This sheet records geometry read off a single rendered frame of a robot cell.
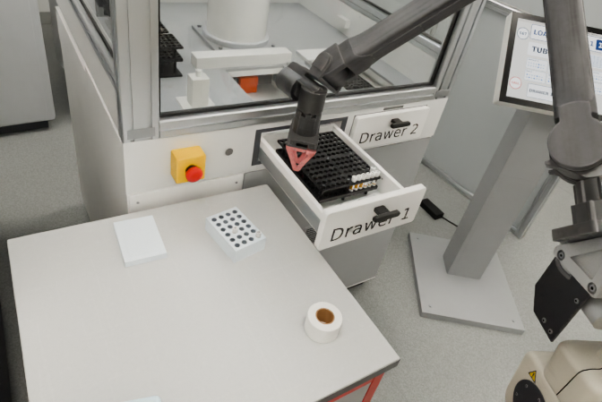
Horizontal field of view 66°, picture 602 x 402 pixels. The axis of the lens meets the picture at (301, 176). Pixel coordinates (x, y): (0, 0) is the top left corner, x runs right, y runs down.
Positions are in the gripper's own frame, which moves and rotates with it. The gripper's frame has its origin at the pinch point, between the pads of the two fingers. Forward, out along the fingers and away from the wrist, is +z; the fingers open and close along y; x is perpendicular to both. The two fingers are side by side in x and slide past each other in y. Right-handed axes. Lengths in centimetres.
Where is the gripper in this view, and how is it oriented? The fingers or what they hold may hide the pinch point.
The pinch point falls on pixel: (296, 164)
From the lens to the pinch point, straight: 108.6
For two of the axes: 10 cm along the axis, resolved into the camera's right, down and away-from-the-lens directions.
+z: -1.9, 8.0, 5.6
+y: -0.8, 5.6, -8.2
